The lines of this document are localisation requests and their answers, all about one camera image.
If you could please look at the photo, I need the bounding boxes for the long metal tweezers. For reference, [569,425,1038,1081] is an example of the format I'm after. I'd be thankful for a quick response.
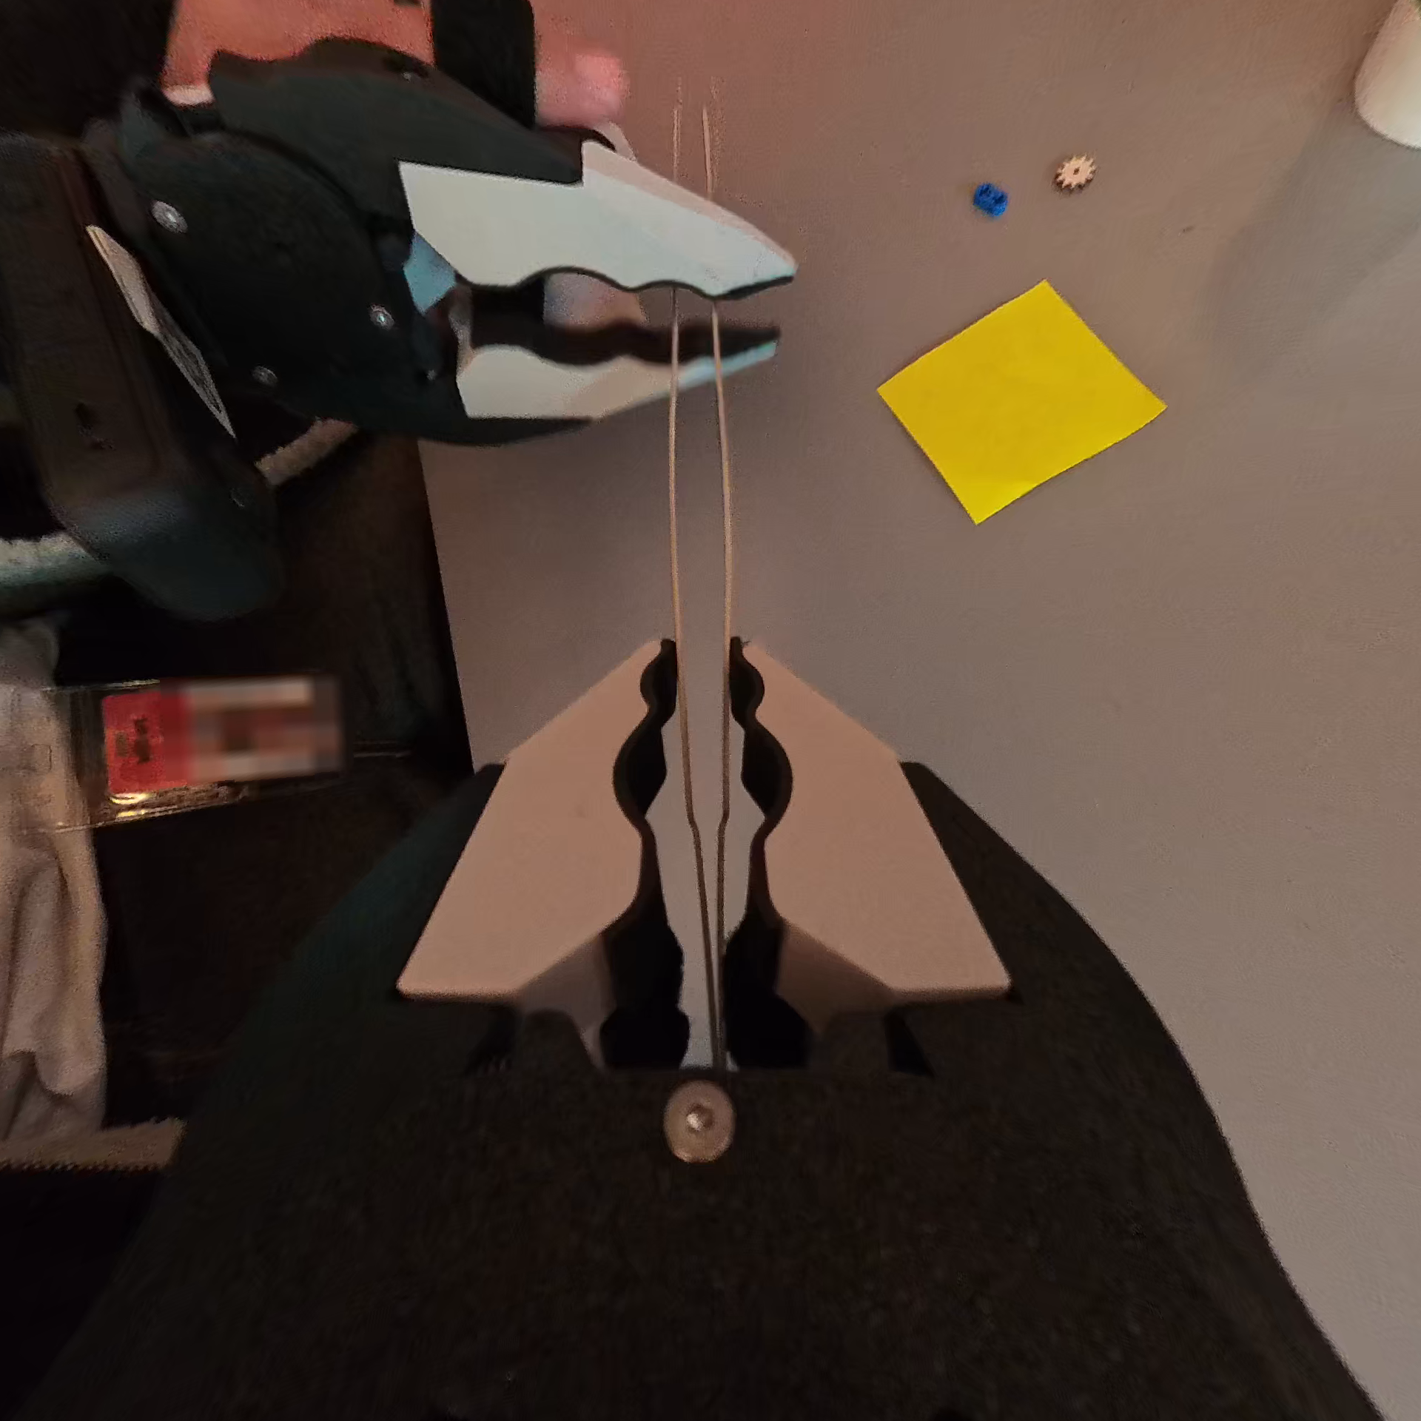
[669,78,735,1076]

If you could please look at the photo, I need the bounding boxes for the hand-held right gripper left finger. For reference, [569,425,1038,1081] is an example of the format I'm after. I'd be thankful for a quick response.
[397,638,691,1069]

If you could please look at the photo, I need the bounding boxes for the white paper cup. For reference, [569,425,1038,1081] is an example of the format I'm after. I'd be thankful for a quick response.
[1356,0,1421,149]

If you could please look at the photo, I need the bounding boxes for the yellow sticky note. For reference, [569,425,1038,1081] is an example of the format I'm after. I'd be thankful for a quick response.
[877,281,1168,526]

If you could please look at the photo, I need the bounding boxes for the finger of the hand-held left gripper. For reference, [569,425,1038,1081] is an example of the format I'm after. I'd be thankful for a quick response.
[398,140,801,301]
[451,321,784,426]

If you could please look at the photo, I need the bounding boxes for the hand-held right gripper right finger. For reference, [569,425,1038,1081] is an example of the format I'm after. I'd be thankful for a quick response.
[725,636,1014,1069]

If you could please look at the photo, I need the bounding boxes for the red rectangular object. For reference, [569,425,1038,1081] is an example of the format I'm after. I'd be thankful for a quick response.
[67,675,346,826]

